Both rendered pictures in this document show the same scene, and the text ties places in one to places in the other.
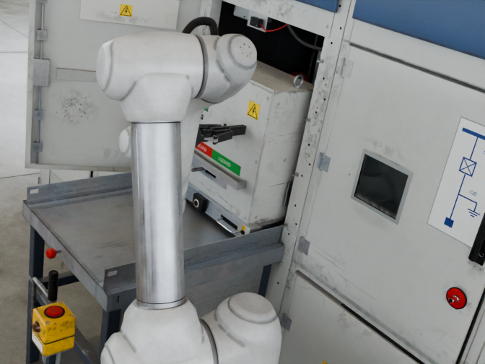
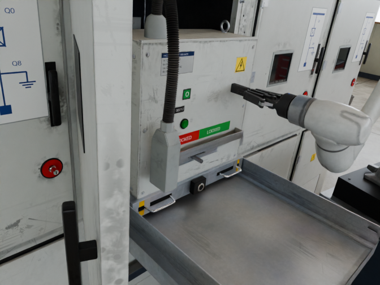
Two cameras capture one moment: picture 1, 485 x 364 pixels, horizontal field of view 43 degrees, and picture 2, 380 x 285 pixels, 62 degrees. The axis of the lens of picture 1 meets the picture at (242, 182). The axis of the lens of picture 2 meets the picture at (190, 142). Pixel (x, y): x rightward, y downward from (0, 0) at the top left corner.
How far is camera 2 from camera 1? 2.42 m
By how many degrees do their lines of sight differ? 83
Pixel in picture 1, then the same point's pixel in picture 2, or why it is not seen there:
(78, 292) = not seen: outside the picture
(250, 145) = (237, 96)
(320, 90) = (241, 26)
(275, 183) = not seen: hidden behind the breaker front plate
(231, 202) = (221, 156)
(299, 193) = not seen: hidden behind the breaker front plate
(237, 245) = (253, 170)
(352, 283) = (266, 133)
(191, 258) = (293, 192)
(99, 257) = (332, 255)
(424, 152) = (298, 35)
